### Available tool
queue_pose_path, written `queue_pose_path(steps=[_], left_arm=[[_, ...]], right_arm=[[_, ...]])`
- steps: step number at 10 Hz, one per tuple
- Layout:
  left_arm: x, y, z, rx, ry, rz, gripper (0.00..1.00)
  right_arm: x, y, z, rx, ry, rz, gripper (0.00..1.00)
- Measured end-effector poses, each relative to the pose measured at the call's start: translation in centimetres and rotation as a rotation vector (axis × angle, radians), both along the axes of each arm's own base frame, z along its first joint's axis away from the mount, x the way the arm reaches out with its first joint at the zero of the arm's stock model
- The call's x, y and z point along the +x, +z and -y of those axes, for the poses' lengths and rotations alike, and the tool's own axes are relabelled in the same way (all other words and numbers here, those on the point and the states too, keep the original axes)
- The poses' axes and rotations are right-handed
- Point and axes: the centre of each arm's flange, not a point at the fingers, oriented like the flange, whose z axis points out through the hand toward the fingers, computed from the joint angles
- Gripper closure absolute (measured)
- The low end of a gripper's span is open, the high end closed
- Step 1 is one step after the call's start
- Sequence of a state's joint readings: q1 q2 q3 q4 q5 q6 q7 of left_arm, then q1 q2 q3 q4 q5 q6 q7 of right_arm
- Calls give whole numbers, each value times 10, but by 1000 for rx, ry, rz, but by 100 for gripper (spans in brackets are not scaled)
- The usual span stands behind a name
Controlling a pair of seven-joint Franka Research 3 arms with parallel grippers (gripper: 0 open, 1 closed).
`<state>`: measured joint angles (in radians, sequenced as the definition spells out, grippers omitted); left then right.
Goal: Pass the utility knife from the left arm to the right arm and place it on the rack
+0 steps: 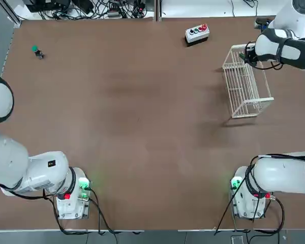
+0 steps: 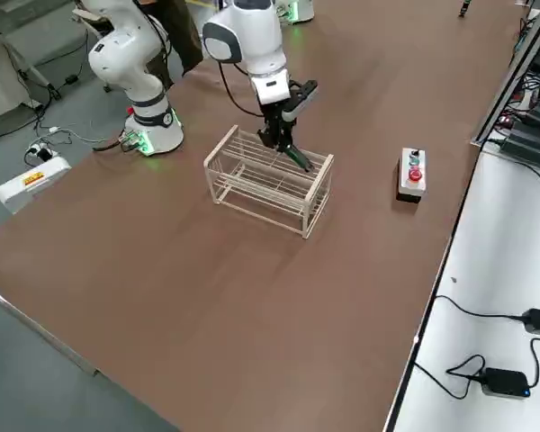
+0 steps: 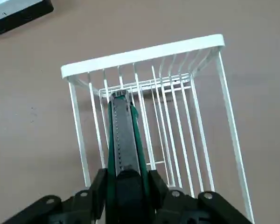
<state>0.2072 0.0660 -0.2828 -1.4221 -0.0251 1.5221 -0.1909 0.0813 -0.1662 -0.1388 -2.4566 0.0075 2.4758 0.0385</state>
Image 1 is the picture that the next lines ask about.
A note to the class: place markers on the aluminium frame post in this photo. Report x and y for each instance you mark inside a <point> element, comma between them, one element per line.
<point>157,10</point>

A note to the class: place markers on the small metal floor plate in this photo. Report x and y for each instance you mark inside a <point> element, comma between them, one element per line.
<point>237,240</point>

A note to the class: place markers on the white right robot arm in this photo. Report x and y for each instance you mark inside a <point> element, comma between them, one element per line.
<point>277,175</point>

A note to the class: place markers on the white button control box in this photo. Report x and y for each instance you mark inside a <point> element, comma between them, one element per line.
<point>197,34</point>

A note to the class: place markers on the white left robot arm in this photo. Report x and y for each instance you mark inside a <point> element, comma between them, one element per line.
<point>7,157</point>

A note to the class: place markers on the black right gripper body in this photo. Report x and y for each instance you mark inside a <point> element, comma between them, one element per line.
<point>250,54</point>

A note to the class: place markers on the green push button switch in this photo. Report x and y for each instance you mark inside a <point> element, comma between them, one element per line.
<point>35,48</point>

